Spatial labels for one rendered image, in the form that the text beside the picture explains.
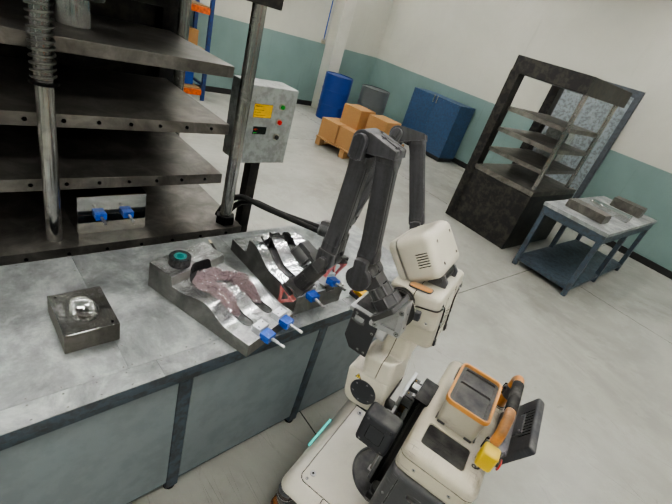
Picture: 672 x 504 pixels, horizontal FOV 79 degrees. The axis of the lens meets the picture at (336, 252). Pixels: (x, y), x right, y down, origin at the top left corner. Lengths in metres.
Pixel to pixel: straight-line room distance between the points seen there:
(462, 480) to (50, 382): 1.20
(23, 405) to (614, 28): 8.01
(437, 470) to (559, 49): 7.55
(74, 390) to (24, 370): 0.15
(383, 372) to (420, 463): 0.30
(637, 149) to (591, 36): 1.91
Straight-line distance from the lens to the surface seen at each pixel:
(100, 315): 1.48
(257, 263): 1.79
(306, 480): 1.86
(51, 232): 1.96
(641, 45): 7.93
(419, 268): 1.26
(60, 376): 1.42
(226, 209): 2.17
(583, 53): 8.16
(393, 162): 1.07
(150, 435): 1.70
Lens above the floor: 1.85
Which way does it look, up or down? 29 degrees down
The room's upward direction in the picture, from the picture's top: 18 degrees clockwise
